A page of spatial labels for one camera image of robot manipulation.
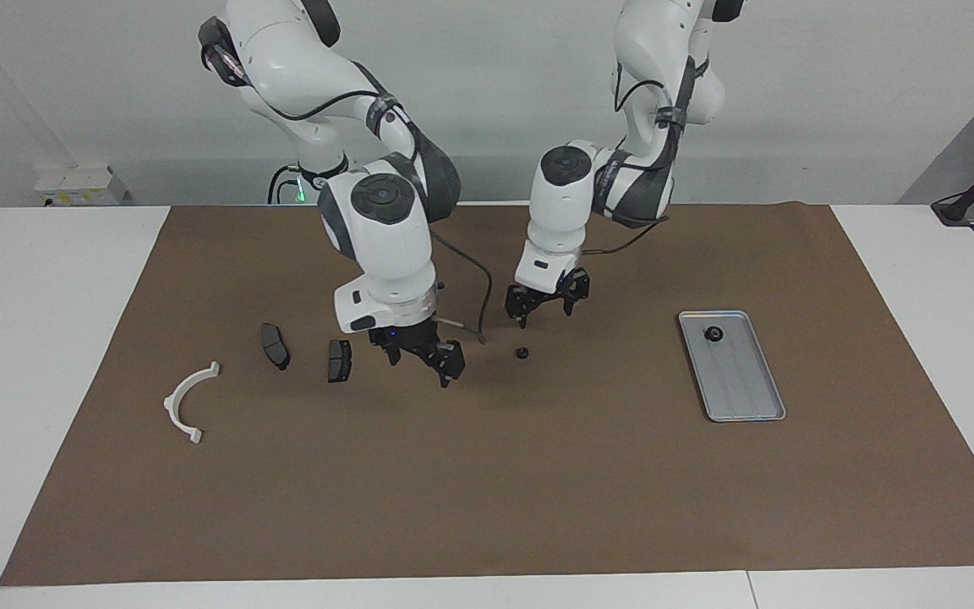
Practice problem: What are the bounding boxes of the white power strip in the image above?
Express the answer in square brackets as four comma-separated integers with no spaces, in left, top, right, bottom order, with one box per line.
[34,164,128,207]

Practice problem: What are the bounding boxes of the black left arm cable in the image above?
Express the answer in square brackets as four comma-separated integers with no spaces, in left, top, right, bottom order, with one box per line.
[583,51,701,256]

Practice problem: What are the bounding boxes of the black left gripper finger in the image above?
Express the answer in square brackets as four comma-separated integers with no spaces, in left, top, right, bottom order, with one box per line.
[558,266,592,319]
[504,288,535,330]

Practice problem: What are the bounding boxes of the brown table mat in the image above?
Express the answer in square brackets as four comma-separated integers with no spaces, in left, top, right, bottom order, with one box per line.
[0,203,974,587]

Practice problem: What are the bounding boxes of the dark rectangular brake pad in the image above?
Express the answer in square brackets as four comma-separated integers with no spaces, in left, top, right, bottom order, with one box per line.
[326,338,354,384]

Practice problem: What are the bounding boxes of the white curved plastic bracket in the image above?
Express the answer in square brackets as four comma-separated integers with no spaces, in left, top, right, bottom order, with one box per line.
[163,361,222,446]

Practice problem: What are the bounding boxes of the dark curved brake pad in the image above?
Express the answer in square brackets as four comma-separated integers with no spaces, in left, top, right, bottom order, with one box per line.
[260,322,292,372]

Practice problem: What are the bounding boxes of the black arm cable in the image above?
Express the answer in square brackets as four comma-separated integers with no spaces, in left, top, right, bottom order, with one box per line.
[583,51,701,256]
[208,38,494,345]

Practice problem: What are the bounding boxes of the silver metal tray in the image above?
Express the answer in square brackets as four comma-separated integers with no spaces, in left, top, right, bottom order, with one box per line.
[677,310,787,423]

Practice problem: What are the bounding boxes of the black right base cables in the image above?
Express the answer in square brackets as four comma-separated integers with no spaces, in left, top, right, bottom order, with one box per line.
[267,165,302,205]

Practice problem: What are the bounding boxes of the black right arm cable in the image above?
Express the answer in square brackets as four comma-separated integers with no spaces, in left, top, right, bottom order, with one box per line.
[208,38,494,345]

